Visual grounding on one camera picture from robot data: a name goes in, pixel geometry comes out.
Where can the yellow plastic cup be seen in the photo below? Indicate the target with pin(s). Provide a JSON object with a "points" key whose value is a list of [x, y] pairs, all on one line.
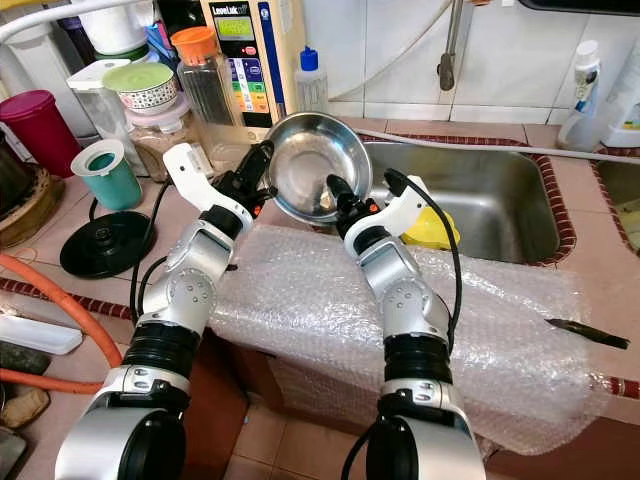
{"points": [[435, 232]]}

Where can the steel sink basin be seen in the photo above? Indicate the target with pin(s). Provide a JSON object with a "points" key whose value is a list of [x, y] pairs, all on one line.
{"points": [[490, 190]]}

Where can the brown cabinet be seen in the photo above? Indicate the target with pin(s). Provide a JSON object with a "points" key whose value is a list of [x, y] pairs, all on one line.
{"points": [[225, 400]]}

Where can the white canister green band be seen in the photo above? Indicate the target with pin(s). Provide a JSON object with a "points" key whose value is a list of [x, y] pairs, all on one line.
{"points": [[115, 25]]}

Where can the clear jar orange lid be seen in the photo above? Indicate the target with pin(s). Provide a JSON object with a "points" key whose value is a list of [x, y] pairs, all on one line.
{"points": [[205, 100]]}

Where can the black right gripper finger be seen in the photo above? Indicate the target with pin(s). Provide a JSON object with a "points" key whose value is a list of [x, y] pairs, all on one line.
{"points": [[344, 208], [341, 188]]}

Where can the small steel side sink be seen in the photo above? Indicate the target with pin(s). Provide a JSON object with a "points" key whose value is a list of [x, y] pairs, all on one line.
{"points": [[622, 200]]}

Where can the small white tube bottle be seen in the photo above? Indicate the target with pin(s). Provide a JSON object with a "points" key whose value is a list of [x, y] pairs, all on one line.
{"points": [[588, 70]]}

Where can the grey metal spout pipe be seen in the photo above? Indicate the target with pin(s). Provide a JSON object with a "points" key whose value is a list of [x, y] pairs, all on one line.
{"points": [[447, 72]]}

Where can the green detergent bottle blue cap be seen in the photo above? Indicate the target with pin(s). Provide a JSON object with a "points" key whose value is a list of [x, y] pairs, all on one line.
{"points": [[312, 90]]}

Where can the black round kettle base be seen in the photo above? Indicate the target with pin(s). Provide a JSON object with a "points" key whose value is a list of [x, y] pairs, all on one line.
{"points": [[105, 245]]}

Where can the white plastic tray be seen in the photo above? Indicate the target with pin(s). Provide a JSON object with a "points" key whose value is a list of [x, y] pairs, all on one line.
{"points": [[40, 335]]}

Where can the dark blue tray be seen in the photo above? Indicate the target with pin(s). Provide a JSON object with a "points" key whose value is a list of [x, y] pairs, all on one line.
{"points": [[580, 6]]}

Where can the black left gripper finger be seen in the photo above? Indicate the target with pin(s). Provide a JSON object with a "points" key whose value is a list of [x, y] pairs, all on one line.
{"points": [[266, 194], [260, 157]]}

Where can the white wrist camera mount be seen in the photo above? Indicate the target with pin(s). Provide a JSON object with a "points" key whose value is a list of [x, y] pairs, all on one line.
{"points": [[405, 205], [190, 168]]}

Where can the white cleaner bottle yellow cap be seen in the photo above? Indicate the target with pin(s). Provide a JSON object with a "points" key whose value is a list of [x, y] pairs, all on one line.
{"points": [[625, 110]]}

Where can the brown stone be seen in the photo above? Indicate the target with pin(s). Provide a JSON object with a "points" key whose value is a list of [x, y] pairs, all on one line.
{"points": [[25, 408]]}

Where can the teal cup white rim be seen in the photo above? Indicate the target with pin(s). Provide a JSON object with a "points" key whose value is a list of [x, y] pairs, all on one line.
{"points": [[115, 188]]}

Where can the steel bowl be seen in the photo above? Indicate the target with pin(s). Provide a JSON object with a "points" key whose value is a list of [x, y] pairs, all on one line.
{"points": [[310, 150]]}

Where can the wooden trivet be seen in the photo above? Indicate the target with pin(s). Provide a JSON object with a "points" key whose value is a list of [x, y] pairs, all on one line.
{"points": [[45, 218]]}

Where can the dark grey stone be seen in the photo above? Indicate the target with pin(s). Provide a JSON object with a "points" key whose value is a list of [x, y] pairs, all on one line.
{"points": [[22, 358]]}

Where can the clear bubble wrap sheet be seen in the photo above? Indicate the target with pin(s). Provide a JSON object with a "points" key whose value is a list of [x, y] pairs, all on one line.
{"points": [[310, 320]]}

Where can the cream water ionizer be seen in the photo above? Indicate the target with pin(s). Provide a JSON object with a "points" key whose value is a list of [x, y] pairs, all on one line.
{"points": [[275, 80]]}

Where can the steel pot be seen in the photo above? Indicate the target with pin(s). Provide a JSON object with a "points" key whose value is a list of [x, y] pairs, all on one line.
{"points": [[12, 180]]}

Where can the patterned bowl green lid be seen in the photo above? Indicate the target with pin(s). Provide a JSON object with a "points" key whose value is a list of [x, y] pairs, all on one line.
{"points": [[140, 78]]}

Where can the black knife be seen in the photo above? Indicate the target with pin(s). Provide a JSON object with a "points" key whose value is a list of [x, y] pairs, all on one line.
{"points": [[585, 333]]}

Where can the clear container white lid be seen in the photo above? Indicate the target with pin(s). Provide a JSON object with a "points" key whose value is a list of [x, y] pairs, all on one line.
{"points": [[90, 100]]}

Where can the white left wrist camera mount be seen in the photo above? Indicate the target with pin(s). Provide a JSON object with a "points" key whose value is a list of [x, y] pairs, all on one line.
{"points": [[190, 168]]}

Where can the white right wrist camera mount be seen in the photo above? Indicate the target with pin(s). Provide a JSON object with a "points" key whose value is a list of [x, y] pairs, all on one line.
{"points": [[405, 205]]}

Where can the red mosaic sink trim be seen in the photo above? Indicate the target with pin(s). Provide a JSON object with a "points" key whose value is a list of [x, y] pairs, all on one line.
{"points": [[553, 200]]}

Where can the glass jar pink lid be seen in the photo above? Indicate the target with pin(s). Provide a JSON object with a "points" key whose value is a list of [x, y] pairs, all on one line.
{"points": [[160, 150]]}

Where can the maroon plastic cup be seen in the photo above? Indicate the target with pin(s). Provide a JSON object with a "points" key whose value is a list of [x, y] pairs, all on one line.
{"points": [[40, 135]]}

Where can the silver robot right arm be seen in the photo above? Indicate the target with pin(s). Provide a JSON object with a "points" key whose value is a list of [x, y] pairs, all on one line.
{"points": [[415, 300]]}

